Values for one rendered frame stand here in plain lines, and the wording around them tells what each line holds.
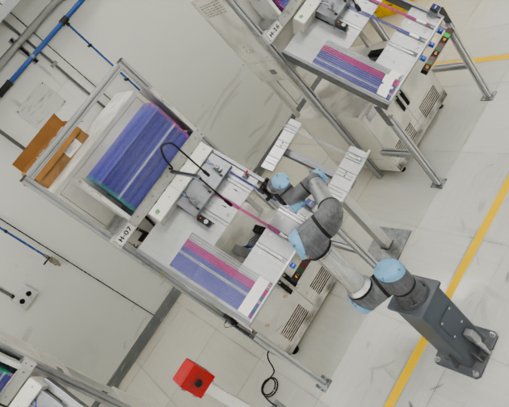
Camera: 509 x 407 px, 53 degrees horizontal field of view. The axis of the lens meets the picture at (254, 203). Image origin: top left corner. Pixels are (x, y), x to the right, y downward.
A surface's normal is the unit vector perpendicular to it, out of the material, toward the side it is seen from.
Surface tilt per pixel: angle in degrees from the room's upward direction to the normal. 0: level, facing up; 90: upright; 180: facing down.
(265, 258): 48
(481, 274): 0
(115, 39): 90
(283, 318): 89
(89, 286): 90
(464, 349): 90
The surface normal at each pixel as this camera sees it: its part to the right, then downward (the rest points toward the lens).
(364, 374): -0.64, -0.58
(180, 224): -0.03, -0.29
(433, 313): 0.58, 0.08
